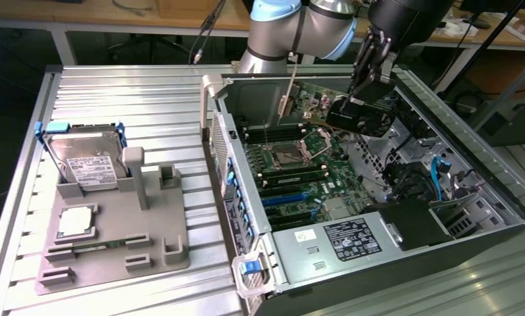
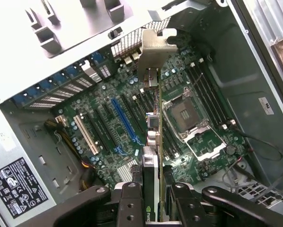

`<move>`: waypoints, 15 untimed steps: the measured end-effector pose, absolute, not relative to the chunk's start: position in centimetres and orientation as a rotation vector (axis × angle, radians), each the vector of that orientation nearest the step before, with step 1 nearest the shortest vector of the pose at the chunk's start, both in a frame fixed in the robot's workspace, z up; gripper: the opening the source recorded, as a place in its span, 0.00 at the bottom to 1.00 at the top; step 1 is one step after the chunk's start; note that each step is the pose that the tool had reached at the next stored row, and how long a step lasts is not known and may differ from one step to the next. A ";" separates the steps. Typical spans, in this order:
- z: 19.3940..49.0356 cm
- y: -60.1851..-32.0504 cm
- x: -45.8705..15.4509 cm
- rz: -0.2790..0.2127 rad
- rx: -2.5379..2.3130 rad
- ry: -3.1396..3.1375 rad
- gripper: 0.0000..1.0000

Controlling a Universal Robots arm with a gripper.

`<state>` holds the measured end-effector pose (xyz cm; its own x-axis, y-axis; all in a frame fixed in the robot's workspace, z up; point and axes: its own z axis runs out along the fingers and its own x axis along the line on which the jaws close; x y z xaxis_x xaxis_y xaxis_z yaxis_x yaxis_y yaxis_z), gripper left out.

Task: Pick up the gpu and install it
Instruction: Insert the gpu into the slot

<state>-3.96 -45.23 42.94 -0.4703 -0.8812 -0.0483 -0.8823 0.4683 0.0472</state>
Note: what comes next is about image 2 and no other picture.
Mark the grey parts rack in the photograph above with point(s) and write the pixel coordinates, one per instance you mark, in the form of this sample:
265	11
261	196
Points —
46	37

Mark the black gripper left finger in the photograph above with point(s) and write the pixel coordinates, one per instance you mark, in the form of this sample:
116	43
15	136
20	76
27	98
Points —
129	208

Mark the white expansion slot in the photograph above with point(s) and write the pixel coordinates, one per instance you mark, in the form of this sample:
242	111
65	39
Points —
85	133

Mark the silver power supply unit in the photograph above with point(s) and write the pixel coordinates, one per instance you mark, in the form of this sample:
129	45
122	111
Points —
4	142

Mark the thin locking lever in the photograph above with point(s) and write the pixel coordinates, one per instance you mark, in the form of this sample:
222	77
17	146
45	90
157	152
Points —
197	80

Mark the open black PC case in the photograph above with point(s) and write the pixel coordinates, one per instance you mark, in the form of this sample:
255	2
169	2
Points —
226	71

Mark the green RAM stick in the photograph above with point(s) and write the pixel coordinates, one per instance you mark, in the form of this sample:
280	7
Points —
46	7

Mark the metal socket cover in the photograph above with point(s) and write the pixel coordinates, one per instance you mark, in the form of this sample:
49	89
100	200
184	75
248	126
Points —
203	144

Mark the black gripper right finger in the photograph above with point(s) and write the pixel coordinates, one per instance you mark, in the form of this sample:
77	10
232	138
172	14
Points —
186	208

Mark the green motherboard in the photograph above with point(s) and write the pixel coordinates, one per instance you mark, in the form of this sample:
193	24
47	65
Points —
179	78

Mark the silver perforated disk bay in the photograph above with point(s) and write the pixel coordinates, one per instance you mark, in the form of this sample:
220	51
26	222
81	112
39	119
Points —
257	191

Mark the black expansion slot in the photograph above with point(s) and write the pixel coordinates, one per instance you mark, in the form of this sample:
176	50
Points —
106	126

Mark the blue expansion slot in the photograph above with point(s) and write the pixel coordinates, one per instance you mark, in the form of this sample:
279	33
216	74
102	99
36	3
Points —
125	118

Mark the silver chipset heatsink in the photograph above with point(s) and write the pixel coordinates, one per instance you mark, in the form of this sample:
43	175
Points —
126	171

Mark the CPU socket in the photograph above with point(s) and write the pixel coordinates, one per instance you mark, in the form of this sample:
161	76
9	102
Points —
184	113

